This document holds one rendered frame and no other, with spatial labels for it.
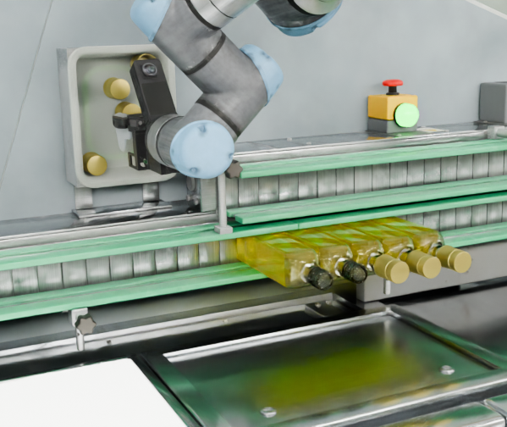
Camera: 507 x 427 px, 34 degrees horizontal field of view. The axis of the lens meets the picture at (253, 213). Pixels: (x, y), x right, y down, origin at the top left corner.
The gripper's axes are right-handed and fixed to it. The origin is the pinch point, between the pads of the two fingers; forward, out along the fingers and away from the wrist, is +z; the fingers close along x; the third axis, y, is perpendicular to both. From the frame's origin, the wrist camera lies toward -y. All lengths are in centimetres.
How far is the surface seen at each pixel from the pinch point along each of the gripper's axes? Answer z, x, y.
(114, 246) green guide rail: -14.6, -8.5, 18.0
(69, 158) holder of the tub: 1.6, -10.5, 6.4
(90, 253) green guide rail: -16.1, -12.6, 18.1
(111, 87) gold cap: -0.9, -3.1, -4.7
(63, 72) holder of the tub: 1.7, -10.1, -7.6
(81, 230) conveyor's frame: -7.5, -11.8, 16.5
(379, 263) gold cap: -32.4, 27.0, 22.6
